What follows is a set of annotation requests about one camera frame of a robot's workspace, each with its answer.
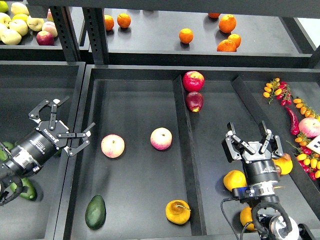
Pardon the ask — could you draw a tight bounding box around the cherry tomato bunch lower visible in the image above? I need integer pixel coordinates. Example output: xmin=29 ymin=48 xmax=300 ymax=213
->
xmin=287 ymin=132 xmax=320 ymax=181

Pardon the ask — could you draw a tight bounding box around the pale apple far left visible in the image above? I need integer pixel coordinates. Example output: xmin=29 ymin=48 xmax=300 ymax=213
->
xmin=0 ymin=12 xmax=12 ymax=28

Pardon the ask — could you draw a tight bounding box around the green lime on shelf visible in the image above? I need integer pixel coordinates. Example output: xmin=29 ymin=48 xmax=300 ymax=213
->
xmin=0 ymin=1 xmax=9 ymax=13

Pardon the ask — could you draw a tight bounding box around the red apple on shelf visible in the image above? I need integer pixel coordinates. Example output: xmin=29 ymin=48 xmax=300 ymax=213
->
xmin=36 ymin=30 xmax=55 ymax=46

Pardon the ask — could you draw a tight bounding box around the pink apple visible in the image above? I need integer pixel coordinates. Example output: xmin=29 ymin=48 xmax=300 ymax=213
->
xmin=298 ymin=117 xmax=320 ymax=138
xmin=150 ymin=127 xmax=173 ymax=151
xmin=100 ymin=134 xmax=125 ymax=159

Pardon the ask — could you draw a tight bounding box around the black shelf post left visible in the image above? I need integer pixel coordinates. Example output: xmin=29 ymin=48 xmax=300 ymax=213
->
xmin=49 ymin=6 xmax=81 ymax=62

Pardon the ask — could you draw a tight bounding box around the green avocado lower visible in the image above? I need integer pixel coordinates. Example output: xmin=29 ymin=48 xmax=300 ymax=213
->
xmin=18 ymin=177 xmax=37 ymax=201

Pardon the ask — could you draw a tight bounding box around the black shelf post right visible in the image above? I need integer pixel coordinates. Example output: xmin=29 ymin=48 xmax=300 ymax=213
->
xmin=82 ymin=7 xmax=110 ymax=65

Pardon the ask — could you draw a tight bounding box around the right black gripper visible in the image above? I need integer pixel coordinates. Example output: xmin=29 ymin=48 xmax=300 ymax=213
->
xmin=221 ymin=120 xmax=284 ymax=186

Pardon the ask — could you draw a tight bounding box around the black upper shelf tray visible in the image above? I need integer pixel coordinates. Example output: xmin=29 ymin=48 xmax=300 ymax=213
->
xmin=106 ymin=9 xmax=320 ymax=69

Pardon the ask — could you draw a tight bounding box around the green avocado far left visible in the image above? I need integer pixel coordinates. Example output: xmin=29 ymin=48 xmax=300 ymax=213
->
xmin=0 ymin=141 xmax=15 ymax=161

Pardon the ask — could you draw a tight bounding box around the yellow lemon on shelf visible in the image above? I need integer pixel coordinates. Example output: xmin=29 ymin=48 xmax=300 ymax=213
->
xmin=12 ymin=13 xmax=29 ymax=23

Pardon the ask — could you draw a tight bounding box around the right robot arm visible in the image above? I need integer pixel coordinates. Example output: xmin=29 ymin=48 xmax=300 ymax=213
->
xmin=221 ymin=121 xmax=315 ymax=240

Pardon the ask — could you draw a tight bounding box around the pink apple far right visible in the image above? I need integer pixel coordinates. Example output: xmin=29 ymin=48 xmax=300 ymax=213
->
xmin=298 ymin=117 xmax=320 ymax=138

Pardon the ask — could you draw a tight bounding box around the yellow pear front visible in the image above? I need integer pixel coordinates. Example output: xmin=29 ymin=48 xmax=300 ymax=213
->
xmin=239 ymin=206 xmax=255 ymax=231

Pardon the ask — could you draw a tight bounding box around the orange on shelf front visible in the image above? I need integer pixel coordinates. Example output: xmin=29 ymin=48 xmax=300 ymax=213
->
xmin=216 ymin=39 xmax=237 ymax=52

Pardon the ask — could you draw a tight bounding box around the black middle tray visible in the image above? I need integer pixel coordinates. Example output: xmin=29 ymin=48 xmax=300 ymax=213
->
xmin=54 ymin=65 xmax=320 ymax=240

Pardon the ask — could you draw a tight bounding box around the pink peach on shelf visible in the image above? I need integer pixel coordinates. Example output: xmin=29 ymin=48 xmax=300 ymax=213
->
xmin=42 ymin=21 xmax=58 ymax=38

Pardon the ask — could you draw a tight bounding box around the orange on shelf behind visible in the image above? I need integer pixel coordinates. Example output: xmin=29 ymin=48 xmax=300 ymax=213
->
xmin=227 ymin=33 xmax=242 ymax=48

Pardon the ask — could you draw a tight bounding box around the dark green avocado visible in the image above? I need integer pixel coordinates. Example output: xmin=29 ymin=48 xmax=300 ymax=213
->
xmin=84 ymin=194 xmax=107 ymax=230

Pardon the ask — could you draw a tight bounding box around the yellow pear with brown spot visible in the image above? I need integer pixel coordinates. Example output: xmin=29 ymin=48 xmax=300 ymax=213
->
xmin=272 ymin=153 xmax=293 ymax=175

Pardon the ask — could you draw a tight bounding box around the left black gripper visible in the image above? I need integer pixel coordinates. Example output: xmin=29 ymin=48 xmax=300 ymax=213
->
xmin=19 ymin=95 xmax=97 ymax=168

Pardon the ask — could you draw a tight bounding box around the pale yellow apple right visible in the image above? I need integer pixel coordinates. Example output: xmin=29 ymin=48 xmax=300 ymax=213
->
xmin=26 ymin=16 xmax=45 ymax=32

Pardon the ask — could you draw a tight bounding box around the pale yellow apple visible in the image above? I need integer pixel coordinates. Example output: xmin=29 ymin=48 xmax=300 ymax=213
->
xmin=0 ymin=29 xmax=22 ymax=45
xmin=9 ymin=19 xmax=29 ymax=37
xmin=26 ymin=16 xmax=45 ymax=32

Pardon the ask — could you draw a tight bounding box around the dark red apple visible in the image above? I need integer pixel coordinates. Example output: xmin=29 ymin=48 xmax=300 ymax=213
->
xmin=185 ymin=91 xmax=204 ymax=113

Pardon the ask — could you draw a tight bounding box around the yellow pear left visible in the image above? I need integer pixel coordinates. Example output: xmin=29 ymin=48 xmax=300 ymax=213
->
xmin=223 ymin=170 xmax=247 ymax=192

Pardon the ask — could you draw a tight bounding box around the pink apple left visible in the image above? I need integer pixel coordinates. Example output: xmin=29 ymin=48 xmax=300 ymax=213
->
xmin=100 ymin=134 xmax=125 ymax=159

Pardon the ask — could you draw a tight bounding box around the pale yellow apple front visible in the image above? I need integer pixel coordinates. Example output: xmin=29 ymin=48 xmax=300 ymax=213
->
xmin=0 ymin=29 xmax=22 ymax=45

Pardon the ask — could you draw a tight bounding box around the red chili pepper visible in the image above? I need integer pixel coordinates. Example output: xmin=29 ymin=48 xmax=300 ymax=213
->
xmin=285 ymin=106 xmax=300 ymax=136

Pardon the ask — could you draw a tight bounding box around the cherry tomato bunch upper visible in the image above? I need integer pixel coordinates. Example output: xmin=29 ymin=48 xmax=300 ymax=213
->
xmin=263 ymin=77 xmax=293 ymax=106

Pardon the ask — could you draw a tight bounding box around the black left tray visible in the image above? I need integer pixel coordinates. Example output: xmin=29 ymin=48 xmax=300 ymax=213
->
xmin=0 ymin=61 xmax=85 ymax=240

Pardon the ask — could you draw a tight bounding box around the orange cherry tomato bunch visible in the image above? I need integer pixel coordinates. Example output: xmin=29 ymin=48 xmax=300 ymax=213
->
xmin=293 ymin=97 xmax=320 ymax=121

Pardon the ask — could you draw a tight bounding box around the pale yellow apple middle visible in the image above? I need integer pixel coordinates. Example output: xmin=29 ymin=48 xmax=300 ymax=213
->
xmin=9 ymin=19 xmax=29 ymax=37

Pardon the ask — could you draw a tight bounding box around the black shelf post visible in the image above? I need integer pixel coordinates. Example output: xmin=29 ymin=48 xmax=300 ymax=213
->
xmin=82 ymin=7 xmax=110 ymax=65
xmin=49 ymin=6 xmax=81 ymax=62

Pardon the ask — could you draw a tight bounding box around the bright red apple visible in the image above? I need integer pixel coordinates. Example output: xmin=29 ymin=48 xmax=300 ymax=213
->
xmin=182 ymin=71 xmax=205 ymax=92

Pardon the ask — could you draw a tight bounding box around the yellow pear in middle tray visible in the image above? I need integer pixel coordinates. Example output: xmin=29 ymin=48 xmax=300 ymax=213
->
xmin=165 ymin=199 xmax=191 ymax=225

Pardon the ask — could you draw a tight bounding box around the pale pear on shelf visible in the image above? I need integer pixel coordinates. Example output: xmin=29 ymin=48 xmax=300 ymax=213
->
xmin=10 ymin=2 xmax=30 ymax=16

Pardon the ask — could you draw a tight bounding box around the orange on shelf left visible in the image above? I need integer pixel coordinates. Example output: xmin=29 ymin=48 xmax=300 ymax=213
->
xmin=104 ymin=14 xmax=115 ymax=31

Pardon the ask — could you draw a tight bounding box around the white label card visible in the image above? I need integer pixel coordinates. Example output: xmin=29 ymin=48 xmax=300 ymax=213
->
xmin=306 ymin=135 xmax=320 ymax=154

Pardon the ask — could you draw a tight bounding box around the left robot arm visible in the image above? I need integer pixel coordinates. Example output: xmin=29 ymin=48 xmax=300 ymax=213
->
xmin=0 ymin=96 xmax=95 ymax=206

